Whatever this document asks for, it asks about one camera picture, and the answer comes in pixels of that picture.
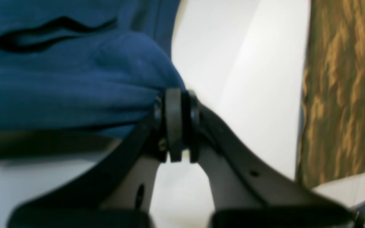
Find dark blue T-shirt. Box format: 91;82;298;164
0;0;184;159

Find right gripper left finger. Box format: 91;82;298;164
8;95;183;228

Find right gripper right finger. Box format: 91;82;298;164
182;91;365;228

